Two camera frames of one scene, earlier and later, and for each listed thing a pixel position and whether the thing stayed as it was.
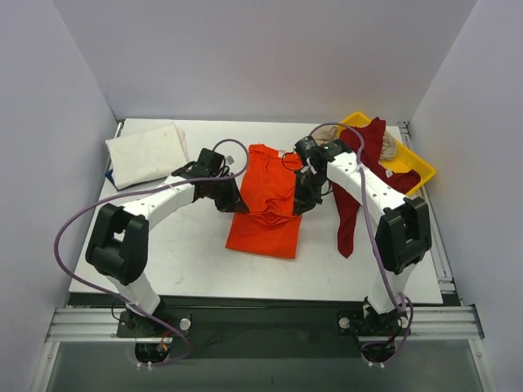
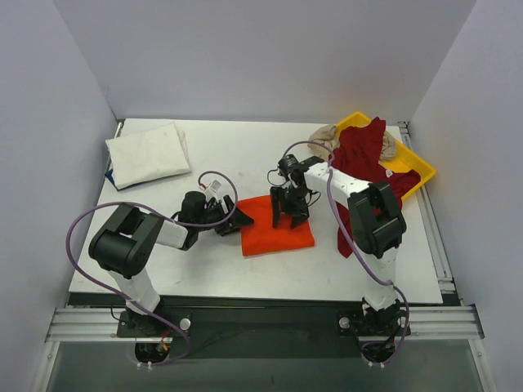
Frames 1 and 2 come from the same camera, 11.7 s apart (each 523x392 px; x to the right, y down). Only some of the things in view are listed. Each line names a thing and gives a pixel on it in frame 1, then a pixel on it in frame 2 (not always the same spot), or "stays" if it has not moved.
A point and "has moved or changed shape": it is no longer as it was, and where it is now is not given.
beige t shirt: x=388 y=151 stays
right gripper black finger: x=300 y=192 -> x=275 y=196
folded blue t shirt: x=109 y=175 stays
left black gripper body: x=225 y=195 -> x=225 y=220
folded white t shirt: x=146 y=154 stays
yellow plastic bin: x=405 y=158 stays
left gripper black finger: x=239 y=203 -> x=243 y=219
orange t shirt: x=270 y=227 has moved or changed shape
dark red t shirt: x=364 y=138 stays
